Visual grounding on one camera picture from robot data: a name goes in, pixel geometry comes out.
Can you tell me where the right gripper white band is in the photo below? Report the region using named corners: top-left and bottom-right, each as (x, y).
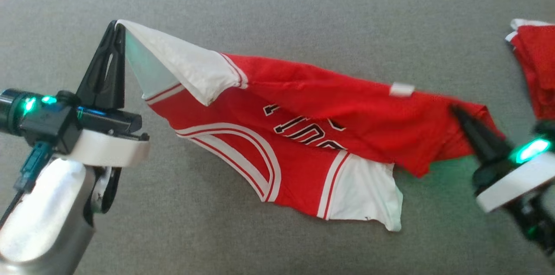
top-left (451, 106), bottom-right (555, 213)

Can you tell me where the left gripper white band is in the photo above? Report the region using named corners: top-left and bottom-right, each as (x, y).
top-left (59, 20), bottom-right (150, 167)

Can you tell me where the red garment white trim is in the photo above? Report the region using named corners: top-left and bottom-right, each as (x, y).
top-left (505, 18), bottom-right (555, 120)

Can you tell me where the red white basketball jersey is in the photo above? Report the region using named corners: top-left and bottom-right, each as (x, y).
top-left (116, 19), bottom-right (506, 232)

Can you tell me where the large grey sofa chaise cushion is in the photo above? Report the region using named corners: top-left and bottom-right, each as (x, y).
top-left (0, 0), bottom-right (555, 275)

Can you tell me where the left arm cable teal plug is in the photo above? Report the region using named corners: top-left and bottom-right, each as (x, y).
top-left (0, 141), bottom-right (52, 228)

